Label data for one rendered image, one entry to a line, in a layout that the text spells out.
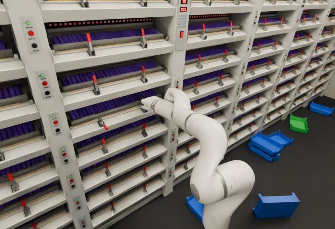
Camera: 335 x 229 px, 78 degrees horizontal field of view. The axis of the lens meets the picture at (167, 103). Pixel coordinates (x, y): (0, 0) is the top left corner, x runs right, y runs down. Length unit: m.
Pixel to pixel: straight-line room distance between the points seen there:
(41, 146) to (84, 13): 0.62
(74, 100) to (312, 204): 2.09
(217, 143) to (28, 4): 0.77
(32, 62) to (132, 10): 0.46
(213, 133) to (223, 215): 0.29
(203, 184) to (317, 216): 1.72
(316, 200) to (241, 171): 1.73
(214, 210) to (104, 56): 0.76
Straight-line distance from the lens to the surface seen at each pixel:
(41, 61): 0.93
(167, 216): 1.87
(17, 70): 0.93
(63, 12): 0.91
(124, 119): 1.18
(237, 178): 0.72
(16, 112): 1.02
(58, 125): 1.05
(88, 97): 1.04
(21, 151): 1.12
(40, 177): 1.24
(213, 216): 0.83
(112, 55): 1.00
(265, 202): 1.89
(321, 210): 2.36
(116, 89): 1.08
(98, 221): 1.69
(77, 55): 0.98
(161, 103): 1.02
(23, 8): 0.89
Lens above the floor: 1.60
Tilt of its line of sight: 30 degrees down
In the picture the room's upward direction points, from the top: 3 degrees clockwise
